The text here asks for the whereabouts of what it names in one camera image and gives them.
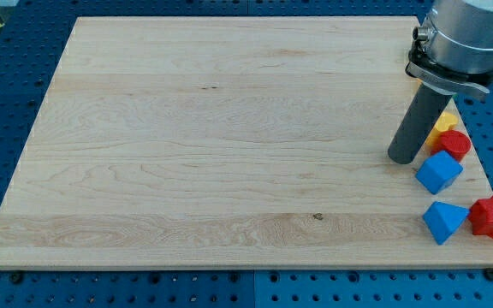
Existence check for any yellow heart block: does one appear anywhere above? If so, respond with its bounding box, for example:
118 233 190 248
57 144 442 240
425 111 459 146

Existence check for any blue triangular block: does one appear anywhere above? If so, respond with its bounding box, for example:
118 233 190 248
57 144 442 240
422 201 469 245

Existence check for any light wooden board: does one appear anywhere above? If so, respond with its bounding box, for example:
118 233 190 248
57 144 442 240
0 16 493 270

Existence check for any black bolt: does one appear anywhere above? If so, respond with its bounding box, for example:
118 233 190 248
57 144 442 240
483 268 493 281
9 272 23 284

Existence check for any blue cube block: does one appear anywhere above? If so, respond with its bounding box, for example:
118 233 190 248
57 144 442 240
415 151 463 194

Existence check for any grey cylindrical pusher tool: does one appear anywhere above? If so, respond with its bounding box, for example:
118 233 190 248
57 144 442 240
388 84 453 164

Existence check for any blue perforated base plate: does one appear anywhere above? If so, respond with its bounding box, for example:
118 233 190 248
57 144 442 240
0 0 493 307

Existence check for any black bolt front right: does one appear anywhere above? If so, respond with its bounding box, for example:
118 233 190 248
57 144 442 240
483 268 493 281

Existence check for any black bolt front left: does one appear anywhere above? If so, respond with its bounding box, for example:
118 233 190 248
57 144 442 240
9 272 23 284

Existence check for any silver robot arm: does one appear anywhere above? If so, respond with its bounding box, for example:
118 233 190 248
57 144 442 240
406 0 493 100

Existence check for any red cylinder block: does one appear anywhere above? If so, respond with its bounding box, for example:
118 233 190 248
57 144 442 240
431 130 472 163

